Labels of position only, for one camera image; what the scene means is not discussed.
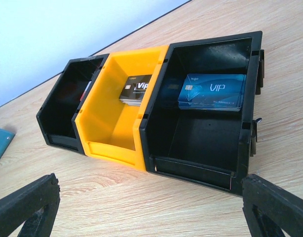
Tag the teal leather card holder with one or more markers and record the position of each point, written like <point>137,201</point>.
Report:
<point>5,139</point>

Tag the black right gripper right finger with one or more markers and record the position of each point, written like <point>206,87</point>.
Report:
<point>269,210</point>

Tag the black bin left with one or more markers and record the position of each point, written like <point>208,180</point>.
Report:
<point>56,117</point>

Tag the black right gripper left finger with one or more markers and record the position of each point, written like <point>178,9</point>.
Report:
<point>34,206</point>

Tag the blue VIP card stack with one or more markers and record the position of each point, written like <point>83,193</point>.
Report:
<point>220,92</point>

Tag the black bin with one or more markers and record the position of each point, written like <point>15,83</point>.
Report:
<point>56,117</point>
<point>206,147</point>

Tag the black bin right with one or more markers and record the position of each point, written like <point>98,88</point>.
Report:
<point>206,147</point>

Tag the yellow middle bin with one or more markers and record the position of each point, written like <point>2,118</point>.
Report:
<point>109,129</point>

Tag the black VIP card stack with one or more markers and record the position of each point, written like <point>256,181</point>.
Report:
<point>134,90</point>

